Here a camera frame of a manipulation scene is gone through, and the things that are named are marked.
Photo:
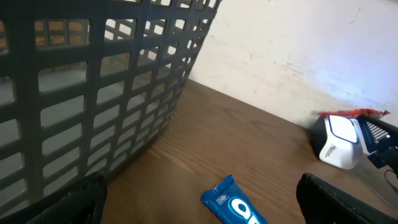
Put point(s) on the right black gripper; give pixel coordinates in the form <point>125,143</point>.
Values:
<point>378,134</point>

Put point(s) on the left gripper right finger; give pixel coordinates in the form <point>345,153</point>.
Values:
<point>323,203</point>

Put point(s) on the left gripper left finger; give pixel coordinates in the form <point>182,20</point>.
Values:
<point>80,202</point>

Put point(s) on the red coffee stick sachet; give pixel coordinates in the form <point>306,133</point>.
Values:
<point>376,114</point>

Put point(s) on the blue Oreo pack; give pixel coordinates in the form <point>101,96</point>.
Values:
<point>228,202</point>

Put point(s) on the grey plastic basket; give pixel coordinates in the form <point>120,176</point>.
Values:
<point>88,84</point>

